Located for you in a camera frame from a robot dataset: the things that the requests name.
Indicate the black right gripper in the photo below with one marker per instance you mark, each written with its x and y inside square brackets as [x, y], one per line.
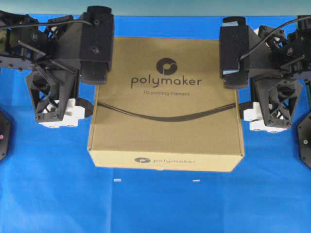
[273, 63]

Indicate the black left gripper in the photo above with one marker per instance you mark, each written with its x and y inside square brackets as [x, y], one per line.
[53, 86]

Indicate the brown polymaker cardboard box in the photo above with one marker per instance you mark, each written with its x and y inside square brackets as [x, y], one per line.
[165, 107]

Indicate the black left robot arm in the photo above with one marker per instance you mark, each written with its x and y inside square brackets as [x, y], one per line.
[59, 54]

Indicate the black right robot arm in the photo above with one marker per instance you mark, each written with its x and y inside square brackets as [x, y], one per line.
[270, 63]

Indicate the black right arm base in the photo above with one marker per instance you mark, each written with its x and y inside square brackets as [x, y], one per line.
[304, 139]

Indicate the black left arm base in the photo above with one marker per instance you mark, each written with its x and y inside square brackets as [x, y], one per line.
[6, 124]

